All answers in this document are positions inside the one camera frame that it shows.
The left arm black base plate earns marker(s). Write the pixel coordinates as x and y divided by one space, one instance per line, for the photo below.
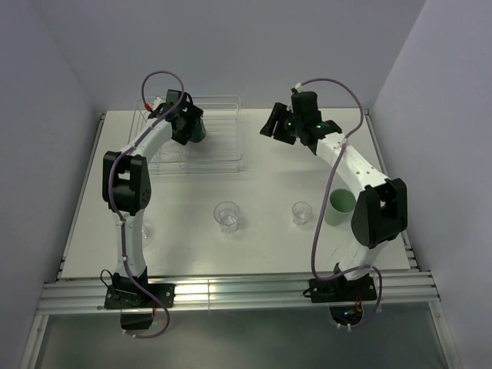
118 299

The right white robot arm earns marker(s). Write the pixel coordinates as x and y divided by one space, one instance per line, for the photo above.
380 212

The clear glass centre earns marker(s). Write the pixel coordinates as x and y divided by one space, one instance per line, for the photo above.
227 215

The dark teal mug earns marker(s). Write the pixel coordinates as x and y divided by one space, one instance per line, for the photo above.
199 132

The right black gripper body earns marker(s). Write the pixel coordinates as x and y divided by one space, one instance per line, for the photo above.
299 126

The clear acrylic dish rack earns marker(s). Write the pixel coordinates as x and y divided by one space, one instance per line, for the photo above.
219 152

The black box under left base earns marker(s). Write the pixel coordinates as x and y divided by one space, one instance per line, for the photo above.
136 321

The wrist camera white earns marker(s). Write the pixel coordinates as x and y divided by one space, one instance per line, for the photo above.
151 106
298 88

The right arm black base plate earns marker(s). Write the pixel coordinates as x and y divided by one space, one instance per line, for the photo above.
341 290

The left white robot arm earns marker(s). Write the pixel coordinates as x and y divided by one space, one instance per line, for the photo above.
126 183

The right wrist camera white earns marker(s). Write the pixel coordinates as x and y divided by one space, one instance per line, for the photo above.
298 88

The clear glass left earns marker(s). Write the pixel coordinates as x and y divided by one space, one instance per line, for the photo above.
145 231

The aluminium rail frame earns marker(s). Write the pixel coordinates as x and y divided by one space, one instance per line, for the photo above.
238 297

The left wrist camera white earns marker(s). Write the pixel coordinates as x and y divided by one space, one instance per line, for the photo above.
151 106

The small clear glass right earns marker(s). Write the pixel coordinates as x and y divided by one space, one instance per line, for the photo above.
301 213

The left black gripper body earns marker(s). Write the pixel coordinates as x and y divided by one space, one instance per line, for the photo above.
190 117

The light green plastic cup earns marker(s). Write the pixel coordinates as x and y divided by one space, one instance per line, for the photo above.
340 206

